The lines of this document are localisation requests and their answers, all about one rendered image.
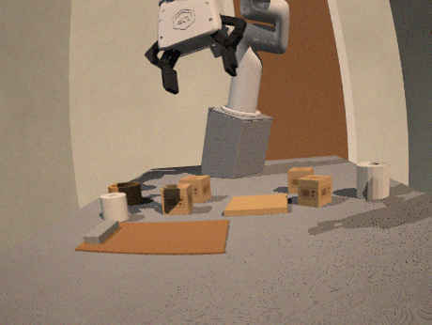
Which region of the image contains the tan cardboard carton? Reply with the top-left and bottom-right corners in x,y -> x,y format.
287,167 -> 314,193
161,183 -> 193,215
298,175 -> 332,208

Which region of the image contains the white cylinder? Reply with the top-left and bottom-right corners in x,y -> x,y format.
100,193 -> 130,222

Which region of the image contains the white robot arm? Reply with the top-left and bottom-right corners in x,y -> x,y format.
222,0 -> 289,117

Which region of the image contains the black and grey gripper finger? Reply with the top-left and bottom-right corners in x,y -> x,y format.
210,15 -> 247,77
145,41 -> 181,95

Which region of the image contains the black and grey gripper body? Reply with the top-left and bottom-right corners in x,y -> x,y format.
158,0 -> 228,57

